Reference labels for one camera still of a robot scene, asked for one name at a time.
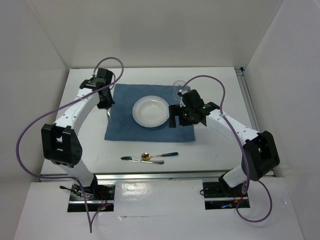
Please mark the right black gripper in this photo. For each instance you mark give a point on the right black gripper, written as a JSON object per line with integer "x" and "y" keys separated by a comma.
{"x": 176, "y": 110}

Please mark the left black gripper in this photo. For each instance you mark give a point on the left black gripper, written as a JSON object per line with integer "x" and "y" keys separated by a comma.
{"x": 107, "y": 104}

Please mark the silver fork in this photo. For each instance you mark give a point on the silver fork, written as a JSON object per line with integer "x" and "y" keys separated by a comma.
{"x": 108, "y": 114}

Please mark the blue cloth napkin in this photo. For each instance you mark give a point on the blue cloth napkin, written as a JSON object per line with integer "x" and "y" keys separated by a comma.
{"x": 123, "y": 127}

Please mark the white bowl plate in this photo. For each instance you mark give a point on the white bowl plate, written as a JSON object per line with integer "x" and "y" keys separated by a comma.
{"x": 150, "y": 111}

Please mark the clear drinking glass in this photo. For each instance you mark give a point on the clear drinking glass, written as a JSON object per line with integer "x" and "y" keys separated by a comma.
{"x": 179, "y": 87}

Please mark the gold spoon green handle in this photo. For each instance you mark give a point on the gold spoon green handle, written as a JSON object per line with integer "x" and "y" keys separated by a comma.
{"x": 148, "y": 157}

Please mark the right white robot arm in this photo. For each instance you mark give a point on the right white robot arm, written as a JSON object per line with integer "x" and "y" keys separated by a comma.
{"x": 258, "y": 149}

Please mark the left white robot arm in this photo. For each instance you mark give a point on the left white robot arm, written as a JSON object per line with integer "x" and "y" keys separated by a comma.
{"x": 60, "y": 141}

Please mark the silver table knife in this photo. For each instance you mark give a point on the silver table knife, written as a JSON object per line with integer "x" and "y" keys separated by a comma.
{"x": 138, "y": 160}

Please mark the aluminium front rail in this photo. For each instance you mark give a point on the aluminium front rail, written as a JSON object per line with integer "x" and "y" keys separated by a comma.
{"x": 170, "y": 175}

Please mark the aluminium rail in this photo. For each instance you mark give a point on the aluminium rail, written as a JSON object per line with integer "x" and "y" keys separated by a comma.
{"x": 249, "y": 99}
{"x": 170, "y": 175}

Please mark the aluminium right side rail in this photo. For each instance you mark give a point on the aluminium right side rail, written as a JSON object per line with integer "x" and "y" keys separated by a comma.
{"x": 249, "y": 99}

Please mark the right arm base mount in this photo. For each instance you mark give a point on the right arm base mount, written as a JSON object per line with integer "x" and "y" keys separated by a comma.
{"x": 218, "y": 198}

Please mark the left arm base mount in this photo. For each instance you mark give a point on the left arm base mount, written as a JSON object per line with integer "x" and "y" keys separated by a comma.
{"x": 103, "y": 200}

